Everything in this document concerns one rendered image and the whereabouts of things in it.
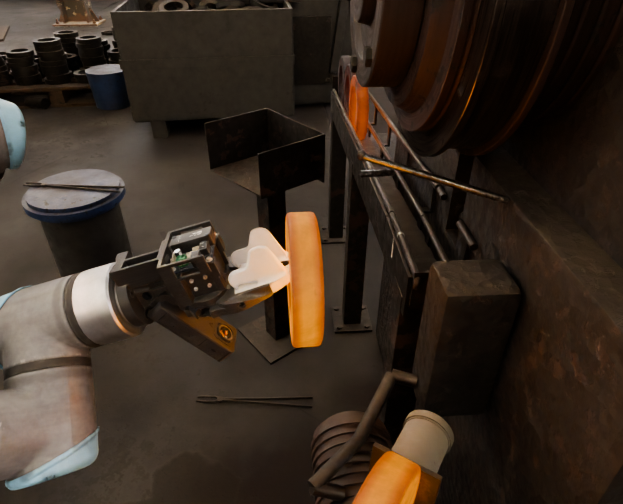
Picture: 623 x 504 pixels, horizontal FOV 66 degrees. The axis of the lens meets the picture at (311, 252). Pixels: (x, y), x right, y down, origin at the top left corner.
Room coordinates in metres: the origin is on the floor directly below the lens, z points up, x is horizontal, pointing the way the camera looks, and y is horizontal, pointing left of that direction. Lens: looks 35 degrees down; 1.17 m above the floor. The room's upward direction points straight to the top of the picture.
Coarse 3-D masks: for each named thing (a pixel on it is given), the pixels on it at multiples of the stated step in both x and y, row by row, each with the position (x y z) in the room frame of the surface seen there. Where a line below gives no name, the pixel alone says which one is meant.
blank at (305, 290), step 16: (288, 224) 0.44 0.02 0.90; (304, 224) 0.44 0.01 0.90; (288, 240) 0.43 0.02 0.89; (304, 240) 0.42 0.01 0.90; (288, 256) 0.44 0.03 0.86; (304, 256) 0.40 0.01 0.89; (320, 256) 0.40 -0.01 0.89; (304, 272) 0.39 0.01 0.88; (320, 272) 0.39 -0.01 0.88; (288, 288) 0.46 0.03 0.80; (304, 288) 0.38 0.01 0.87; (320, 288) 0.38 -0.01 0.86; (288, 304) 0.47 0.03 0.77; (304, 304) 0.37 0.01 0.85; (320, 304) 0.37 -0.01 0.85; (304, 320) 0.37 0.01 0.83; (320, 320) 0.37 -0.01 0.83; (304, 336) 0.37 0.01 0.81; (320, 336) 0.37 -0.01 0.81
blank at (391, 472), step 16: (384, 464) 0.24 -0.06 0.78; (400, 464) 0.25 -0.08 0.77; (416, 464) 0.26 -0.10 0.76; (368, 480) 0.22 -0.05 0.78; (384, 480) 0.22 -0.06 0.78; (400, 480) 0.23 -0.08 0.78; (416, 480) 0.25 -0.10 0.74; (368, 496) 0.21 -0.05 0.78; (384, 496) 0.21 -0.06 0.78; (400, 496) 0.21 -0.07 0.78
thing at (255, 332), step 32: (224, 128) 1.29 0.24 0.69; (256, 128) 1.36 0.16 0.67; (288, 128) 1.30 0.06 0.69; (224, 160) 1.28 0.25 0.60; (256, 160) 1.31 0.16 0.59; (288, 160) 1.11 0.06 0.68; (320, 160) 1.17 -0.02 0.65; (256, 192) 1.08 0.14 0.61; (256, 320) 1.26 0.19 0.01; (288, 320) 1.19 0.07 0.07; (288, 352) 1.11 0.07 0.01
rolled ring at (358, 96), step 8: (352, 80) 1.47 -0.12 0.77; (352, 88) 1.47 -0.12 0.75; (360, 88) 1.38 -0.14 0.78; (352, 96) 1.49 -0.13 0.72; (360, 96) 1.36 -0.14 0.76; (368, 96) 1.36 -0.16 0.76; (352, 104) 1.49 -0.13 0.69; (360, 104) 1.35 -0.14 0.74; (368, 104) 1.35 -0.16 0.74; (352, 112) 1.49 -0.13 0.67; (360, 112) 1.34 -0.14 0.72; (368, 112) 1.35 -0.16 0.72; (352, 120) 1.47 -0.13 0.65; (360, 120) 1.34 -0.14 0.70; (360, 128) 1.35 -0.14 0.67; (360, 136) 1.37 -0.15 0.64
